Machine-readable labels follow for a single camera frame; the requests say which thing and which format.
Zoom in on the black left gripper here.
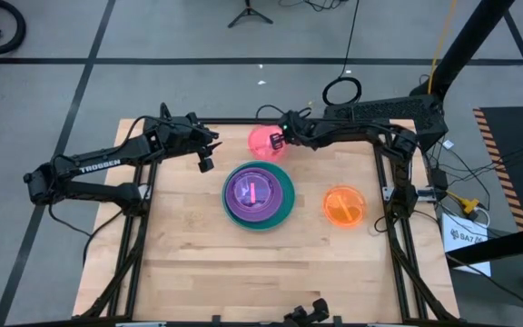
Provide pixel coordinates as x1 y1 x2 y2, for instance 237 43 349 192
169 111 223 174

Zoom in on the small pink translucent plate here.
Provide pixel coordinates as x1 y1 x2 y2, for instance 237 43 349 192
235 173 273 212
247 124 289 164

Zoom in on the purple plastic plate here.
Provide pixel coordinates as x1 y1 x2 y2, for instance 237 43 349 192
223 166 284 223

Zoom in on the large teal plastic plate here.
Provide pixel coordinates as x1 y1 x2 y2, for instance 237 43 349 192
221 160 297 233

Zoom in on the small orange translucent plate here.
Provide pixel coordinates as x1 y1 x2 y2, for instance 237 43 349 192
322 184 368 229

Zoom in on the black tripod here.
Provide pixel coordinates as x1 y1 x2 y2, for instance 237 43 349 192
227 0 274 29

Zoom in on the black power adapter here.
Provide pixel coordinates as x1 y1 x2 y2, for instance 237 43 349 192
429 166 449 192

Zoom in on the black mechanical device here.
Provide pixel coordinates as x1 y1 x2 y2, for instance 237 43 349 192
282 297 331 327

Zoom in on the thick black pole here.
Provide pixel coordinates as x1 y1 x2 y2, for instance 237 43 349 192
409 0 515 99

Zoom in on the white printed box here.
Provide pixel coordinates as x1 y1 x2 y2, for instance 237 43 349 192
441 213 493 277

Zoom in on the black mat with striped edge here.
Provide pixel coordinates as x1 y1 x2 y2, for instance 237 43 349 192
472 106 523 278

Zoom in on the black diagonal beam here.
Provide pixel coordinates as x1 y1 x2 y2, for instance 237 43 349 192
445 221 523 270

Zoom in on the black aluminium table frame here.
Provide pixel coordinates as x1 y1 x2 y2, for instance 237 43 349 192
79 102 460 324

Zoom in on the black coiled floor cable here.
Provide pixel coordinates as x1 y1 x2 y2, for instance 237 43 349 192
321 0 362 106

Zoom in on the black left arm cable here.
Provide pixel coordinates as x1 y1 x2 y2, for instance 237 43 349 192
45 202 124 269

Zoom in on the yellow cable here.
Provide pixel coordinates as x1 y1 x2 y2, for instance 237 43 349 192
426 0 459 95

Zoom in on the yellow cable connector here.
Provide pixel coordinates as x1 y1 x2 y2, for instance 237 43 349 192
447 190 481 215

